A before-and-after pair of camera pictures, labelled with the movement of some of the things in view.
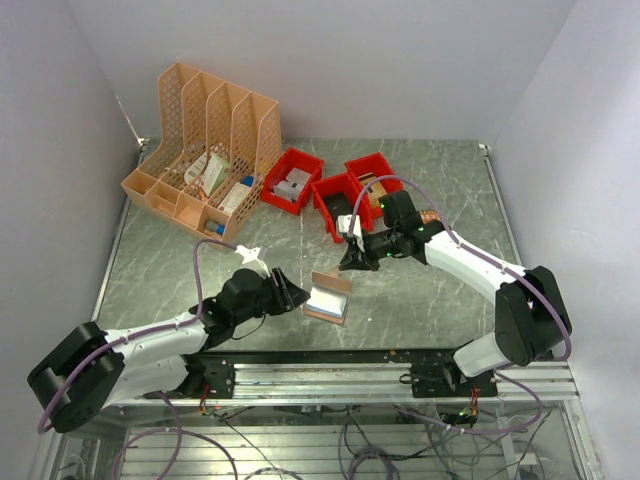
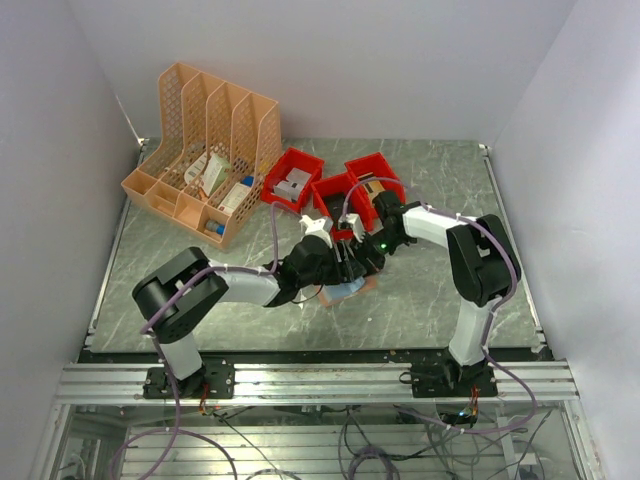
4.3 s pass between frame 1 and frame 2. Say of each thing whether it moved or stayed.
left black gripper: moved
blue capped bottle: stayed
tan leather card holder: moved
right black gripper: stayed
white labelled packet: stayed
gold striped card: stayed
